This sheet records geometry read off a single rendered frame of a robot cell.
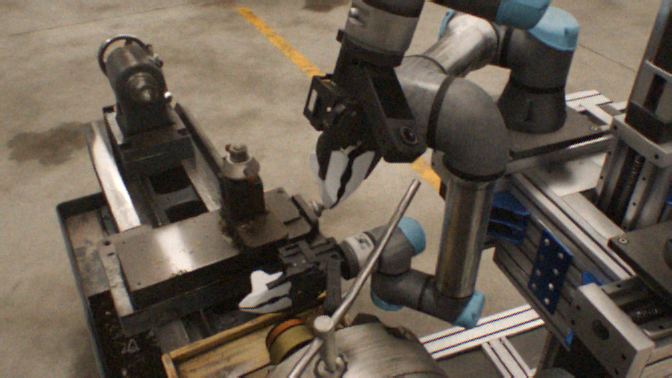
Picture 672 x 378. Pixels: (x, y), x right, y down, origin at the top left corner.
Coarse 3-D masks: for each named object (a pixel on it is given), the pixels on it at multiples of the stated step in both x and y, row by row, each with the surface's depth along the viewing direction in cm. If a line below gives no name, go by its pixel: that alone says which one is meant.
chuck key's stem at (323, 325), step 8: (320, 320) 67; (328, 320) 67; (320, 328) 66; (328, 328) 66; (320, 336) 67; (328, 336) 67; (328, 344) 68; (320, 352) 69; (328, 352) 69; (336, 352) 70; (328, 360) 70; (328, 368) 72; (336, 368) 72
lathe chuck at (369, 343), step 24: (336, 336) 76; (360, 336) 76; (384, 336) 78; (408, 336) 83; (288, 360) 74; (312, 360) 74; (360, 360) 73; (384, 360) 74; (408, 360) 75; (432, 360) 80
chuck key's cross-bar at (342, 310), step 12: (408, 192) 78; (408, 204) 77; (396, 216) 76; (384, 228) 76; (384, 240) 75; (372, 252) 74; (372, 264) 73; (360, 276) 72; (360, 288) 72; (348, 300) 71; (336, 312) 70; (336, 324) 69; (312, 348) 66; (300, 360) 65; (300, 372) 65
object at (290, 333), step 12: (276, 324) 94; (288, 324) 93; (300, 324) 94; (276, 336) 92; (288, 336) 91; (300, 336) 90; (312, 336) 91; (276, 348) 91; (288, 348) 89; (300, 348) 90; (276, 360) 90
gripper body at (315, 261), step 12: (288, 252) 107; (300, 252) 106; (312, 252) 106; (324, 252) 109; (336, 252) 109; (348, 252) 106; (288, 264) 104; (300, 264) 104; (312, 264) 104; (324, 264) 106; (348, 264) 106; (312, 276) 103; (324, 276) 104; (348, 276) 108; (300, 288) 103; (312, 288) 104; (324, 288) 106; (300, 300) 105
